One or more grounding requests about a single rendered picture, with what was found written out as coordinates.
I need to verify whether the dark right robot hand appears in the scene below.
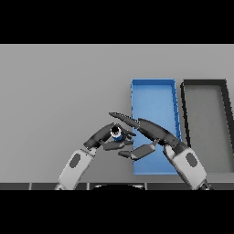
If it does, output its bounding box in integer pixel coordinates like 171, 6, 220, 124
108, 112, 190, 162

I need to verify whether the dark left robot hand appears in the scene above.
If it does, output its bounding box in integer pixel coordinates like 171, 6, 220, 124
82, 122, 137, 152

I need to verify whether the blue pipe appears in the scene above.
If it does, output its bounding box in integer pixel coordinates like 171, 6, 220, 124
110, 125, 124, 143

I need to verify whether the blue bin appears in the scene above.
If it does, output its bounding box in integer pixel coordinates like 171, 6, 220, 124
130, 78, 183, 176

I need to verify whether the dark grey bin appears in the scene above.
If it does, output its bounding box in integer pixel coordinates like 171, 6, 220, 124
180, 79, 234, 175

